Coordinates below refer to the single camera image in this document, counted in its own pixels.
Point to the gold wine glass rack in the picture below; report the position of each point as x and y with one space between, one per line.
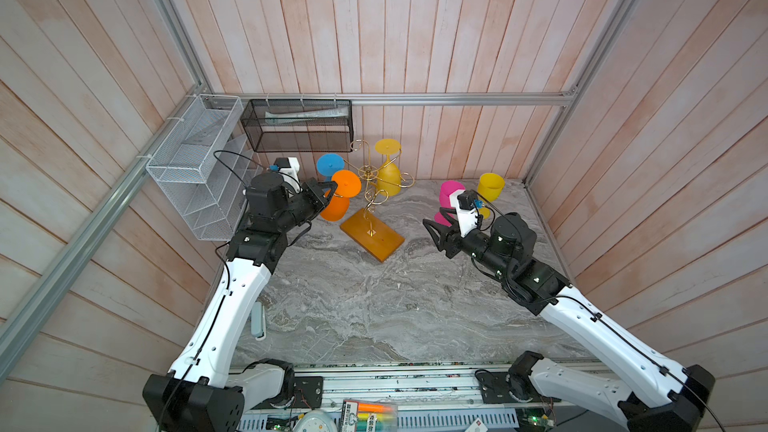
364 227

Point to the orange wine glass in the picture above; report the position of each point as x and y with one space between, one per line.
348 186

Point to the highlighter marker box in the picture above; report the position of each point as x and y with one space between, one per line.
358 416

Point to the light yellow wine glass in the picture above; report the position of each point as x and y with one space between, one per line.
489 188

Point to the white round device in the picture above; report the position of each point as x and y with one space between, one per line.
315 421

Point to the black mesh wall basket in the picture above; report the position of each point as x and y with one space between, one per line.
299 125

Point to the dark yellow wine glass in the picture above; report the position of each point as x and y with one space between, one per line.
388 175

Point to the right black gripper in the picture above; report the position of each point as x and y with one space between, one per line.
452 238

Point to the pink wine glass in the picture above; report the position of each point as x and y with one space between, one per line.
447 189

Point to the blue wine glass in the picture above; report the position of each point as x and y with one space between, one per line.
328 164

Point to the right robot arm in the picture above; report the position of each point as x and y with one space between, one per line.
651 391

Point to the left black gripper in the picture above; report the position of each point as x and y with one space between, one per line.
311 188

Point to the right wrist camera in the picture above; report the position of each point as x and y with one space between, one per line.
465 203

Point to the white mesh wall organizer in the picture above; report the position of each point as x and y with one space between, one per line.
202 167

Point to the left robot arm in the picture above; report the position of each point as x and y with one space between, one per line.
200 392

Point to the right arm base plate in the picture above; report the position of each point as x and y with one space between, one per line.
495 388

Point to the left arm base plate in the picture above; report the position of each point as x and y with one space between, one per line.
303 392

